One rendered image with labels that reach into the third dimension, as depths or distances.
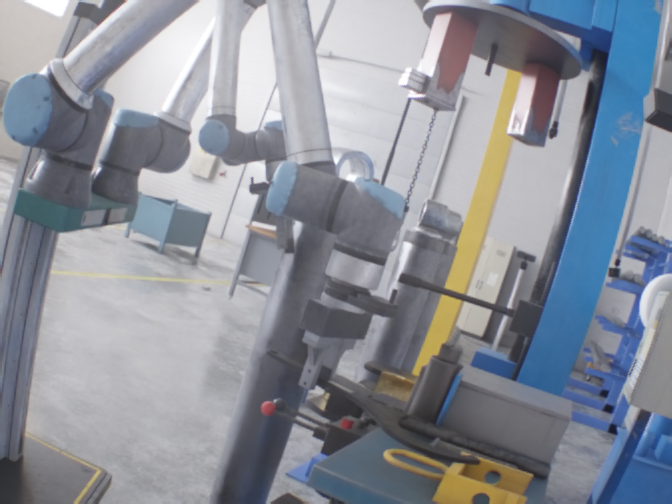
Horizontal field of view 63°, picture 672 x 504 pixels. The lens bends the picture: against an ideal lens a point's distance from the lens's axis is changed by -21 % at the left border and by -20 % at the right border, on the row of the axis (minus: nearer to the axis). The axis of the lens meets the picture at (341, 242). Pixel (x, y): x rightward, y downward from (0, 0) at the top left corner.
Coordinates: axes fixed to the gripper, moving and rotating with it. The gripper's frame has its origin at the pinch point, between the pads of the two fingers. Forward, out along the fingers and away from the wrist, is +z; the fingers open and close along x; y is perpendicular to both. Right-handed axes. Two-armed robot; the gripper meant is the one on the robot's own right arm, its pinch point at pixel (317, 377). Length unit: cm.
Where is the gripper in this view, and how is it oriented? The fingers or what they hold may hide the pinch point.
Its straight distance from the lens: 115.1
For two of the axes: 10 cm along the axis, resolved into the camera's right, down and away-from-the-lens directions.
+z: -3.2, 9.5, 0.5
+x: -5.6, -1.5, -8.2
